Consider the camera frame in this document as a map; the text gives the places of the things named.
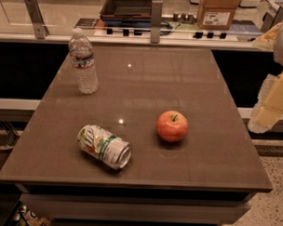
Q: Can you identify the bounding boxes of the dark open tray box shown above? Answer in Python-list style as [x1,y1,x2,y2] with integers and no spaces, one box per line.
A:
[101,0,156,19]

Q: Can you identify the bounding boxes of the glass barrier panel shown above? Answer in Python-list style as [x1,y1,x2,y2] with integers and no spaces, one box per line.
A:
[0,0,272,37]

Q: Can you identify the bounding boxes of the left metal glass bracket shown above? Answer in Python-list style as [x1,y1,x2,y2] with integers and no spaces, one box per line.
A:
[23,0,49,39]

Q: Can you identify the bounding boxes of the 7up soda can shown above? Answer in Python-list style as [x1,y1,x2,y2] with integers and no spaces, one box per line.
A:
[77,125,131,170]

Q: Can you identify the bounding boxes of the right metal glass bracket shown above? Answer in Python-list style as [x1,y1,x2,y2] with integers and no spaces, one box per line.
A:
[261,6,283,33]

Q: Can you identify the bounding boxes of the clear plastic water bottle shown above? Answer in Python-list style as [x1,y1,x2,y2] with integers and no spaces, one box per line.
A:
[68,28,98,95]

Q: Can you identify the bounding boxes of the metal glass bracket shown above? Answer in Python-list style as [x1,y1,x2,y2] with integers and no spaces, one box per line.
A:
[151,0,163,44]
[23,0,49,39]
[261,6,283,33]

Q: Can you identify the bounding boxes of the middle metal glass bracket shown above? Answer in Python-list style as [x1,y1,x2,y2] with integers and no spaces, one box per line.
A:
[151,0,163,44]

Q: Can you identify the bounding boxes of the snack items under table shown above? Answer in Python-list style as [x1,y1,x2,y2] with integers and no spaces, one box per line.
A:
[7,204,51,226]

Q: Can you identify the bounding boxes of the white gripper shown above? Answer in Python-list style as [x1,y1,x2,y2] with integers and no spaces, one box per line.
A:
[248,20,283,134]

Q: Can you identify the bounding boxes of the red apple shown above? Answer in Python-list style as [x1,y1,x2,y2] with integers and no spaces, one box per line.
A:
[155,111,189,143]

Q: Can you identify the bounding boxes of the cardboard box with label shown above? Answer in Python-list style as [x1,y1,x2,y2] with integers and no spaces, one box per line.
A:
[196,0,241,31]

